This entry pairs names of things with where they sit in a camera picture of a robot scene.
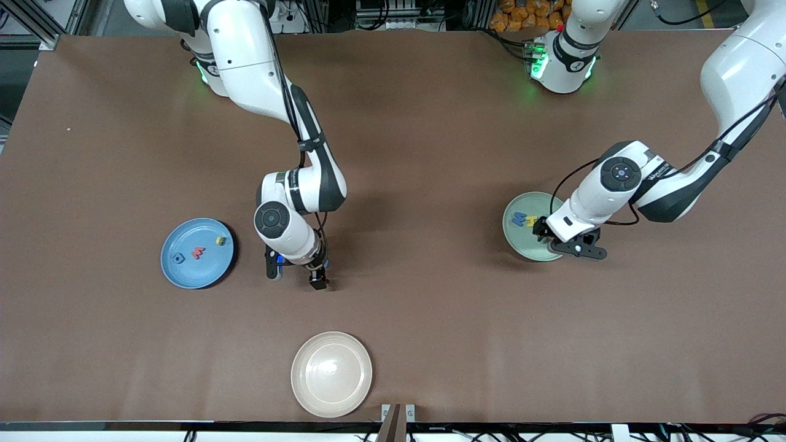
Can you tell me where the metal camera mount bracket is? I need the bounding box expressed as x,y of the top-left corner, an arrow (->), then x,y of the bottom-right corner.
381,403 -> 416,442

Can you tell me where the brown table cover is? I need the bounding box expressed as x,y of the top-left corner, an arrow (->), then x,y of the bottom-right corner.
0,31 -> 786,425

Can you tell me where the blue plate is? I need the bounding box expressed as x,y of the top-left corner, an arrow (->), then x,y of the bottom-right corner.
160,218 -> 235,290

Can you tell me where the white power strip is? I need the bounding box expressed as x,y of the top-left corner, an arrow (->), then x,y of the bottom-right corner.
270,0 -> 308,34

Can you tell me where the grey electronics rack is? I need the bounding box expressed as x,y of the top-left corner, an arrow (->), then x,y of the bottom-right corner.
355,0 -> 444,31

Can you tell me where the green plate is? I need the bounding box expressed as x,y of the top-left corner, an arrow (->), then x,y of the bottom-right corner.
502,192 -> 566,263

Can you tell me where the pile of orange packets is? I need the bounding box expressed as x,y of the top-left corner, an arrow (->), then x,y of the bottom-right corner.
489,0 -> 569,33

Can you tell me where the beige plate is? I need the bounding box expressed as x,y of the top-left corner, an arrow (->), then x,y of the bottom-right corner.
290,331 -> 373,419

